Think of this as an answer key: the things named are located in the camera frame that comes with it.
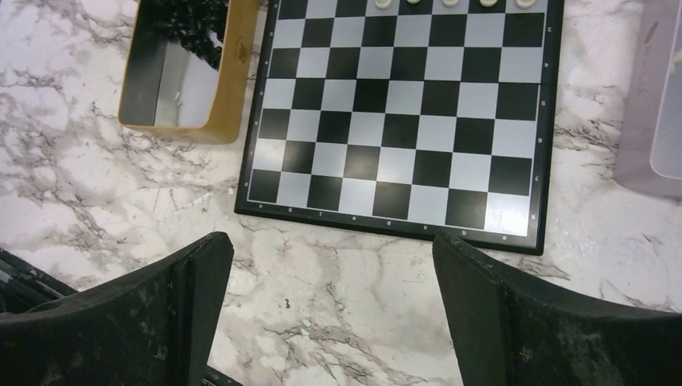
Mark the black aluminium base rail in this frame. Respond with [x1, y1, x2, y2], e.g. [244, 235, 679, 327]
[0, 247, 240, 386]

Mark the pile of black chess pieces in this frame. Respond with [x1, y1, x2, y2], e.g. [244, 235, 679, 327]
[157, 0, 229, 70]

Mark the pink tin tray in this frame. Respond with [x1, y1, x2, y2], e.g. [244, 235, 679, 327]
[614, 1, 681, 198]

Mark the black silver chessboard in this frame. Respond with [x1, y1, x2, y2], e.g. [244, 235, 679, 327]
[235, 0, 565, 255]

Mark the gold tin tray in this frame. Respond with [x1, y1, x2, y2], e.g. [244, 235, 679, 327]
[117, 1, 261, 144]

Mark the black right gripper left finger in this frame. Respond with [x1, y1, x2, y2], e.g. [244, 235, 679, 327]
[0, 232, 236, 386]

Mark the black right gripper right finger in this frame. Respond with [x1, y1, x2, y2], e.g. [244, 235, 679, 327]
[432, 232, 681, 385]

